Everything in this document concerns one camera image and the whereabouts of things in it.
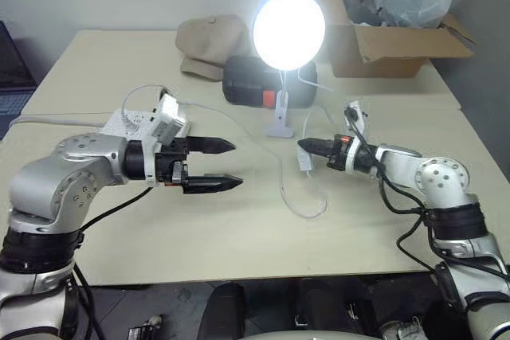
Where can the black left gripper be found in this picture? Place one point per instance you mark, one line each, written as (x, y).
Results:
(171, 165)

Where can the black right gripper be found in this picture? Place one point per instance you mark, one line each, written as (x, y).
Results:
(338, 153)

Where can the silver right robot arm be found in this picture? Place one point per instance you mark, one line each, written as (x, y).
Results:
(438, 180)

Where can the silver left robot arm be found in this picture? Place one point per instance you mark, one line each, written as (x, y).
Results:
(79, 157)

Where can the white round desk lamp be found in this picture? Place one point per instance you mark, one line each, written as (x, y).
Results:
(289, 29)

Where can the black case with orange latch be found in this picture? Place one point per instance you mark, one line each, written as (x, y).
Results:
(243, 81)

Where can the white power strip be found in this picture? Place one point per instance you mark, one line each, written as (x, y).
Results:
(123, 125)

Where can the brown cardboard box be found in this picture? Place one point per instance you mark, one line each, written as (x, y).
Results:
(382, 51)

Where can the beige flat cap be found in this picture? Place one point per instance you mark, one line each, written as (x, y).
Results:
(207, 41)

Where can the pale robot torso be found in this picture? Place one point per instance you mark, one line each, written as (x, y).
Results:
(311, 336)

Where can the white sneaker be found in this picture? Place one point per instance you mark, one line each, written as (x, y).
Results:
(406, 330)

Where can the dark laptop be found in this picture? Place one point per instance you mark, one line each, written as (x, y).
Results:
(12, 77)

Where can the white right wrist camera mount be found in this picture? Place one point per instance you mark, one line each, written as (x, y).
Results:
(355, 111)

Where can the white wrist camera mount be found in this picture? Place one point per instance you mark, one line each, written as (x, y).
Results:
(168, 119)
(355, 111)

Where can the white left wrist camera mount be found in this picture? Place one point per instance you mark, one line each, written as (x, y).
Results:
(168, 119)

